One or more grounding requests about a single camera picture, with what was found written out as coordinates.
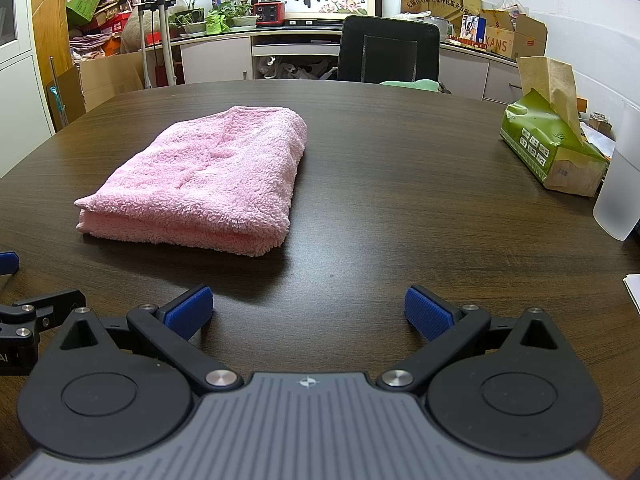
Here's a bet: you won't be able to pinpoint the green paper bag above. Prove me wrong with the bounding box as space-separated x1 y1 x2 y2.
205 12 232 36

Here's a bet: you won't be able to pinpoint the white low cabinet counter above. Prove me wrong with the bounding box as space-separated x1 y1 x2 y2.
170 22 526 103

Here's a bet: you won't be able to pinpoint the red boxes stack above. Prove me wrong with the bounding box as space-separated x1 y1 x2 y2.
92 14 131 53

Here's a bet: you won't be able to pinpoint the wooden shelf unit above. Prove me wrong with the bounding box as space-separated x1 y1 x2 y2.
30 0 128 111

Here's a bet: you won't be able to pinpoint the green cloth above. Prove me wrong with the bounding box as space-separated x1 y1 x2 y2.
378 78 441 93

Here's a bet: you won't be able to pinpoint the pink cloth pile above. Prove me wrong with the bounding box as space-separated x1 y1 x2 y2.
69 35 106 63

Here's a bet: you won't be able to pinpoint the white paper sheets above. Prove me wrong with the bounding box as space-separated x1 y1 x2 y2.
622 272 640 311

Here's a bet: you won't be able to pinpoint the small potted plant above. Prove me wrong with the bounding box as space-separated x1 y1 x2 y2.
169 7 207 37
220 0 260 28

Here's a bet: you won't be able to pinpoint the black office chair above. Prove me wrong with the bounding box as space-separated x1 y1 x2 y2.
336 15 442 85

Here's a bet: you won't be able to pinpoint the white metal cabinet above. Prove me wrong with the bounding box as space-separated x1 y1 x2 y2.
0 0 56 176

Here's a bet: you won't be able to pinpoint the large plain cardboard box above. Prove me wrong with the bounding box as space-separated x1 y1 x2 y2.
77 50 148 111

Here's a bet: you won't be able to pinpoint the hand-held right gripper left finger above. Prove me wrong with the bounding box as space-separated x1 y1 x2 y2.
47 283 245 395

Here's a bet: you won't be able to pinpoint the frosted plastic cup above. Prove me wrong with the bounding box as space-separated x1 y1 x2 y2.
592 105 640 242

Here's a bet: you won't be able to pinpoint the small picture box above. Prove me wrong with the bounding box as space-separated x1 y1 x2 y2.
460 15 487 43

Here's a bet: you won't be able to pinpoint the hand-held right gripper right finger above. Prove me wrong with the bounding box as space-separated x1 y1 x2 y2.
376 284 571 394

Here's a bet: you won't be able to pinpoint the pink towel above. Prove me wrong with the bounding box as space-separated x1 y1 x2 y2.
74 105 308 258

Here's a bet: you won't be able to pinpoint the printed brown cardboard box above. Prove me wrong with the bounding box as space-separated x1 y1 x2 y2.
480 9 548 63

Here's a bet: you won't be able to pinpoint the green tissue box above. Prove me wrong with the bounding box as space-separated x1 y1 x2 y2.
499 56 608 197

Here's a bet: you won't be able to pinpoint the beige fabric bundle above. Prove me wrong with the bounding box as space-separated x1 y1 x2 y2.
120 10 151 53

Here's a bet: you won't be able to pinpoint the mop handle with blue clip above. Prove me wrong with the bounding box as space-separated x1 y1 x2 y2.
47 55 68 133

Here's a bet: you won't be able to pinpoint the golden wooden plaque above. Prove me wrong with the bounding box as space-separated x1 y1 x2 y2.
401 0 483 36

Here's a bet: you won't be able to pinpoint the clutter under counter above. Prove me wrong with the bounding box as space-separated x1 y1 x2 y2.
255 56 338 81

